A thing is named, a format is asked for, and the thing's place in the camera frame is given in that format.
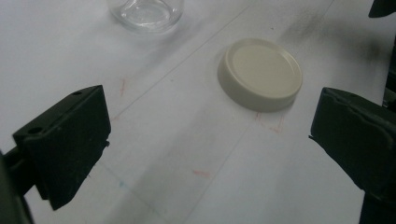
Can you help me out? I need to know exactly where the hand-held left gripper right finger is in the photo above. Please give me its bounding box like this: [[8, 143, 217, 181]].
[[308, 87, 396, 204]]

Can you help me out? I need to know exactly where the cream round jar lid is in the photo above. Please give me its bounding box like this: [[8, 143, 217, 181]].
[[217, 37, 304, 114]]

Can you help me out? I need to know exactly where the clear glass jar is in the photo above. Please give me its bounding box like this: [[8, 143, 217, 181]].
[[106, 0, 185, 35]]

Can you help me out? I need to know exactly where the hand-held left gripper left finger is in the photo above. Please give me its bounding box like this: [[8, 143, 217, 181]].
[[12, 85, 112, 212]]

